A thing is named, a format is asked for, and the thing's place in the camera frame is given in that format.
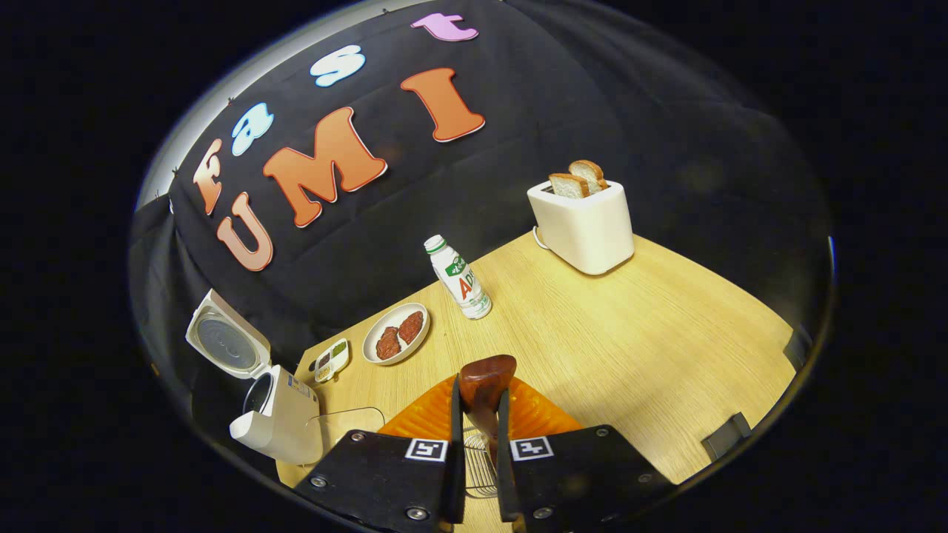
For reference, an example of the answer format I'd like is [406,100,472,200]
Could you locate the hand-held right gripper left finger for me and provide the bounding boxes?
[294,374,466,533]

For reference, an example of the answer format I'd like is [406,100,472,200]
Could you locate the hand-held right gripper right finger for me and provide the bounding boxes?
[496,378,678,523]

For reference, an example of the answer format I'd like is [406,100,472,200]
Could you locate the dark table edge bracket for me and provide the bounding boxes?
[702,412,752,461]
[784,324,813,371]

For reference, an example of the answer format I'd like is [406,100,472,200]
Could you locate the black backdrop cloth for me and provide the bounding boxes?
[127,0,834,415]

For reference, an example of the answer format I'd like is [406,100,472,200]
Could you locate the white toaster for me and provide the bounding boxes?
[527,180,635,276]

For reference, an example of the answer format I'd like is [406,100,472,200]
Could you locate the brown wooden spoon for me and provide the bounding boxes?
[459,354,518,463]

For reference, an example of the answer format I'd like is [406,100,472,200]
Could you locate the white round plate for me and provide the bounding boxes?
[362,302,430,366]

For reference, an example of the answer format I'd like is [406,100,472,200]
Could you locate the white rice cooker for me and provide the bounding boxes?
[185,289,323,466]

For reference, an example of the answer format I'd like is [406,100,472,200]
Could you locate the white drink bottle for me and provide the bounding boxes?
[424,235,493,321]

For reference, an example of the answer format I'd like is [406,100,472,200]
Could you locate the white divided sauce dish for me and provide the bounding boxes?
[313,338,351,383]

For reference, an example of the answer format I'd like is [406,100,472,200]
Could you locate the toast bread slice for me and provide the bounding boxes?
[548,173,591,199]
[569,160,610,190]

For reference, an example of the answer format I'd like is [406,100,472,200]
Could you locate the clear wire chopstick holder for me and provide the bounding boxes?
[463,428,498,499]

